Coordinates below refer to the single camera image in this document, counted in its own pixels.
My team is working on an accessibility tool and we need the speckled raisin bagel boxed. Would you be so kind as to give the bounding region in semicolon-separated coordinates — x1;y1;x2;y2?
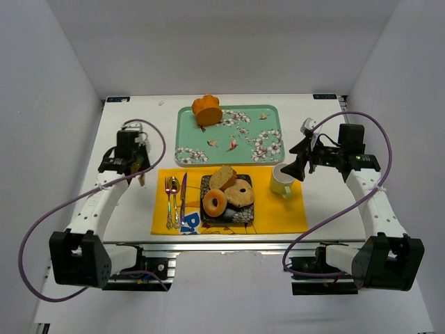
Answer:
224;179;254;207

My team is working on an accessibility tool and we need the brown bread slice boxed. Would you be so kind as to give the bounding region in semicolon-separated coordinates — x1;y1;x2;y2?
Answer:
209;166;237;191

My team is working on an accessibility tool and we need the golden plain bagel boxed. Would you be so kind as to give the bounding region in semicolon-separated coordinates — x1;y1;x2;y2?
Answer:
202;189;227;218

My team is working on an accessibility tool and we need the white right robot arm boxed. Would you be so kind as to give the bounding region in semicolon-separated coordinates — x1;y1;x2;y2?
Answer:
281;118;425;291

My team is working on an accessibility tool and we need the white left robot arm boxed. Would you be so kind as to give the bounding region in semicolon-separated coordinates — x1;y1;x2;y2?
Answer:
49;127;307;289

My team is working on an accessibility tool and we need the white and green mug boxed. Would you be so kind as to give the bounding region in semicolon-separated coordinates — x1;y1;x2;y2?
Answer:
270;164;296;199

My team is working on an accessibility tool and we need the iridescent fork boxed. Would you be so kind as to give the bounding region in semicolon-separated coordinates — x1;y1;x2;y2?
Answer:
165;177;173;230

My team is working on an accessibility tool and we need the iridescent spoon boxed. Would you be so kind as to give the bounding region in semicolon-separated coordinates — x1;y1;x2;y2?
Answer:
171;176;180;230

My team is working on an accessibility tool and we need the iridescent table knife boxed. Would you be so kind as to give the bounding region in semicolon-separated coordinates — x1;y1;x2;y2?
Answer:
179;172;188;226

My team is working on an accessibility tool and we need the yellow printed placemat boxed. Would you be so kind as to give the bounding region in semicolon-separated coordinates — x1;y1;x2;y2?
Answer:
151;166;307;236

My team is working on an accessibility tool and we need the mint floral serving tray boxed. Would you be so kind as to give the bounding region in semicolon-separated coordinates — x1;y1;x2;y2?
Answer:
175;104;285;166

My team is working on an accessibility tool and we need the blue label right corner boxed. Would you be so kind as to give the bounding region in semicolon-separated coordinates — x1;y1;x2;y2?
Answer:
312;93;337;100

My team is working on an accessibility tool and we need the blue label corner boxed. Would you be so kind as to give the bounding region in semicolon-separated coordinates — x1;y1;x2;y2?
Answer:
312;93;337;100
106;96;130;103

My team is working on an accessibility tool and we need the blue label left corner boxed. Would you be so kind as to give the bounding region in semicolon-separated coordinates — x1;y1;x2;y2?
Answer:
106;96;130;103

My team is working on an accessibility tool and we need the black floral square plate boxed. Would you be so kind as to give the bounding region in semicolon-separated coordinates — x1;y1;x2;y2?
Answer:
200;175;254;224

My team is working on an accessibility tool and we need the orange brioche loaf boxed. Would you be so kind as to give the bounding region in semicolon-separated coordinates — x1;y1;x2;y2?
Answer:
192;95;223;127

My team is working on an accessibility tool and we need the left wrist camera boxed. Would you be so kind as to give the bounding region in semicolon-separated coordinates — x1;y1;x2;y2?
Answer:
121;122;148;145

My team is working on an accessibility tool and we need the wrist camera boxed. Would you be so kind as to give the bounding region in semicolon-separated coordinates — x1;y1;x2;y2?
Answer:
121;122;148;145
300;118;316;137

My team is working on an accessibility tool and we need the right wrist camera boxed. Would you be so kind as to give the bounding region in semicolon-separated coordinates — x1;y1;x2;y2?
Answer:
300;118;316;137

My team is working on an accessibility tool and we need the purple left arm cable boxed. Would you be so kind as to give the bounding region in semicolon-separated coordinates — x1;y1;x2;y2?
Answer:
17;118;171;303

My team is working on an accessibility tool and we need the aluminium table edge rail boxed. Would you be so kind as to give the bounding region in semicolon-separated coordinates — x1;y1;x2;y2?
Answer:
104;239;362;255

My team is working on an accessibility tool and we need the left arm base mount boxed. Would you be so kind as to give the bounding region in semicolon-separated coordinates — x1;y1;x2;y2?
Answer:
103;244;177;292

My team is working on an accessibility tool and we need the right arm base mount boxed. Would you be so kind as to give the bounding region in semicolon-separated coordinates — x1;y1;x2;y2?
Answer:
289;241;358;296

